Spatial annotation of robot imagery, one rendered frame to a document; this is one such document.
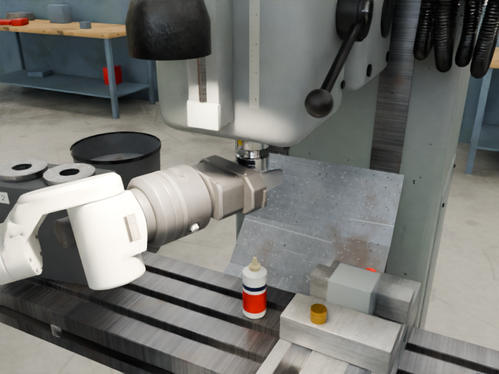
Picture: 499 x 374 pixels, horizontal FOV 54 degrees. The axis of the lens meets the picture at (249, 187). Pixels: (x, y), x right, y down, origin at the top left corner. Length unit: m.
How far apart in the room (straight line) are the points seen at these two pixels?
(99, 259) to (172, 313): 0.34
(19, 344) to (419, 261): 1.83
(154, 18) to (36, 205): 0.24
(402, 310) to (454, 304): 1.91
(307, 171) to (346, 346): 0.49
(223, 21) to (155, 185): 0.20
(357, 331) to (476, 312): 1.99
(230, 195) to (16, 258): 0.25
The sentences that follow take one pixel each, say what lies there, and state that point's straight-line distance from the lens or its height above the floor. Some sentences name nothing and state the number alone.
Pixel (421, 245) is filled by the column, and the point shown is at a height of 0.97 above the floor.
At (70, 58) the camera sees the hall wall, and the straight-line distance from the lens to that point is 6.90.
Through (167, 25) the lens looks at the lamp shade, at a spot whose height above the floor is 1.46.
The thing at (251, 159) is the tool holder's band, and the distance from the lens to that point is 0.67.
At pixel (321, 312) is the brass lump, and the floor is 1.09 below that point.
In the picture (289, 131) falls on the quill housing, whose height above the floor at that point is 1.34.
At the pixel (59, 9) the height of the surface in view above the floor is 1.04.
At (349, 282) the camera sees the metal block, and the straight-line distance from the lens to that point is 0.70.
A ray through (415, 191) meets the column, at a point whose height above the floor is 1.09.
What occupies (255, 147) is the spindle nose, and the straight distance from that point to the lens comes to 0.66.
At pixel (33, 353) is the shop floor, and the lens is 2.40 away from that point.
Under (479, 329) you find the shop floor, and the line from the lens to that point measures 2.55.
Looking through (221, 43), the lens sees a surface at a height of 1.43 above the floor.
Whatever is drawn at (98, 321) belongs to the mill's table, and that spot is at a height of 0.97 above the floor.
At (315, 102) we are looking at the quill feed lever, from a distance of 0.51.
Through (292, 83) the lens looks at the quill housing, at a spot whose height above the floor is 1.39.
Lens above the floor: 1.51
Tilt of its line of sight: 24 degrees down
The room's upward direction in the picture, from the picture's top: straight up
